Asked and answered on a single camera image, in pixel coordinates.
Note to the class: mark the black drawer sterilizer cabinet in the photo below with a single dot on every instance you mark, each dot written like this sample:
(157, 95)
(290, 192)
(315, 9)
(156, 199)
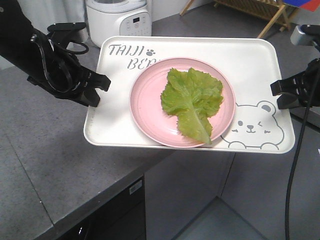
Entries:
(121, 218)

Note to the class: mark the wooden folding rack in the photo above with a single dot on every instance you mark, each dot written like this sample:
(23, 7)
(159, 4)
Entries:
(275, 12)

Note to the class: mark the cream bear serving tray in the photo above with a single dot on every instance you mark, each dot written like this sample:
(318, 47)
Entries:
(250, 65)

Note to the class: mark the pink round plate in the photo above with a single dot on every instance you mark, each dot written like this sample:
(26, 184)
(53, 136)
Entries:
(146, 109)

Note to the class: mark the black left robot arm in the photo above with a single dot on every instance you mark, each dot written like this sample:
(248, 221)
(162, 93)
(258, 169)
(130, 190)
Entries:
(15, 32)

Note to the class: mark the green lettuce leaf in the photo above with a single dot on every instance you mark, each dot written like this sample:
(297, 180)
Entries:
(193, 97)

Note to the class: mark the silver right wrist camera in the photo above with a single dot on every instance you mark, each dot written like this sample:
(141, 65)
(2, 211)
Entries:
(306, 35)

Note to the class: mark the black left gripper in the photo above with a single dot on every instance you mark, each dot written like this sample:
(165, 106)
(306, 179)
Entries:
(61, 74)

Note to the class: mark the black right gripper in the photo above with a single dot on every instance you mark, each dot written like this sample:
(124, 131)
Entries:
(288, 90)

